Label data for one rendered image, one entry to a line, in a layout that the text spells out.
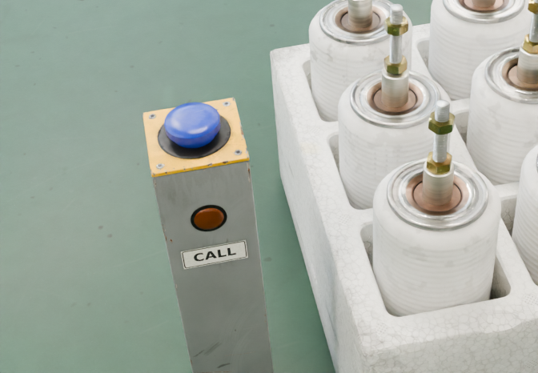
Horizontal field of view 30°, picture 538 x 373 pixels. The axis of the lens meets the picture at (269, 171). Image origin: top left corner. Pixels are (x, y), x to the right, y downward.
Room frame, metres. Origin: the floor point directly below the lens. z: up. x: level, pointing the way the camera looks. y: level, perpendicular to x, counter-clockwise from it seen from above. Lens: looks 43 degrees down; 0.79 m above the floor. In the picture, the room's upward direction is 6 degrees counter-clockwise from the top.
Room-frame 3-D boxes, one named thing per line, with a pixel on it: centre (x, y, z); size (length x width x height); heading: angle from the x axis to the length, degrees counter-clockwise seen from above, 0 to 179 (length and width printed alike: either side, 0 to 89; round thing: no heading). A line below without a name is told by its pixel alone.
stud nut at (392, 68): (0.65, -0.11, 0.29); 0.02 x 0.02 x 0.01; 5
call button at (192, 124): (0.55, 0.05, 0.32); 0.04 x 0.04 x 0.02
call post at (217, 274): (0.55, 0.05, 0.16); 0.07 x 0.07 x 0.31; 7
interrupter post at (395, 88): (0.65, -0.11, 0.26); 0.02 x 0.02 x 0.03
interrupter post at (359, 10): (0.77, -0.10, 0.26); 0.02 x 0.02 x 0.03
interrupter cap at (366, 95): (0.65, -0.11, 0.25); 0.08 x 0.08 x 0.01
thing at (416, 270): (0.53, -0.12, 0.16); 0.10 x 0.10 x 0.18
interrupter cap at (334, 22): (0.77, -0.10, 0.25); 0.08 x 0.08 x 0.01
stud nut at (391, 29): (0.65, -0.11, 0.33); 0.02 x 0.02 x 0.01; 5
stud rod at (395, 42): (0.65, -0.11, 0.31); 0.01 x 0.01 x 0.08
